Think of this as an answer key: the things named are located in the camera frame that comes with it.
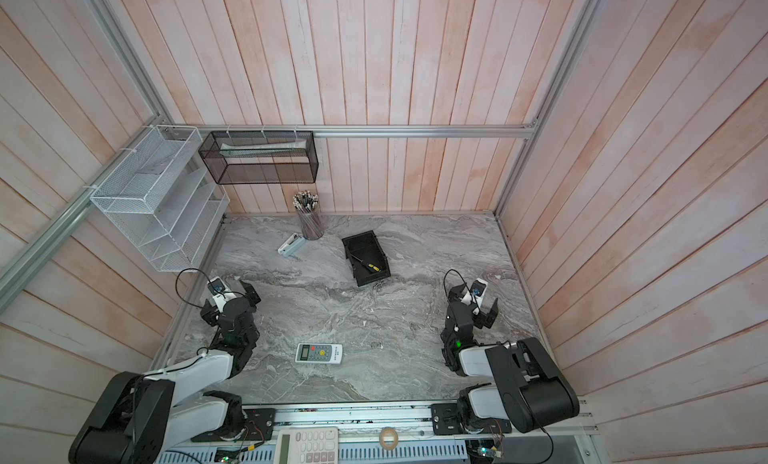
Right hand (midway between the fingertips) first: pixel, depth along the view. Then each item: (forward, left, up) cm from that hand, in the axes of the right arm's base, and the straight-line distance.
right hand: (482, 289), depth 87 cm
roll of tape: (-37, +28, -11) cm, 47 cm away
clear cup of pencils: (+28, +56, +7) cm, 63 cm away
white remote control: (-17, +47, -8) cm, 51 cm away
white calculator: (-39, +47, -6) cm, 61 cm away
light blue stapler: (+23, +63, -7) cm, 68 cm away
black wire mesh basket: (+44, +74, +16) cm, 87 cm away
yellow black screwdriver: (+13, +34, -8) cm, 38 cm away
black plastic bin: (+18, +36, -10) cm, 41 cm away
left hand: (-3, +74, +2) cm, 74 cm away
